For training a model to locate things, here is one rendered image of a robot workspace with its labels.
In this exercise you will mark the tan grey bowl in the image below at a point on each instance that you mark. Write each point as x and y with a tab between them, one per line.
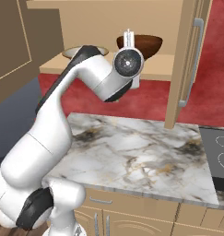
70	52

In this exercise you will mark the dark brown bowl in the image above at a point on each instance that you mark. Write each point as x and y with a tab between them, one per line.
148	46

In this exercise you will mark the beige base cabinet door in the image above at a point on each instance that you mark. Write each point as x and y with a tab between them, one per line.
199	231
85	222
141	226

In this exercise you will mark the black hob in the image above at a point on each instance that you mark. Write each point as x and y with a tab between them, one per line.
216	153

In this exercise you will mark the beige wall cabinet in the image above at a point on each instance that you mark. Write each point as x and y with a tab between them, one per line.
101	21

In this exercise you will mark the beige drawer front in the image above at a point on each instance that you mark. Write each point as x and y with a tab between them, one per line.
138	204
205	216

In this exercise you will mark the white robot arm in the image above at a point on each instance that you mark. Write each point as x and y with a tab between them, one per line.
52	135

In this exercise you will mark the brown panelled cabinet door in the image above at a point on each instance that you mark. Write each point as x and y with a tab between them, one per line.
12	40

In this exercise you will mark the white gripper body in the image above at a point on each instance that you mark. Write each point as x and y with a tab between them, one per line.
128	38

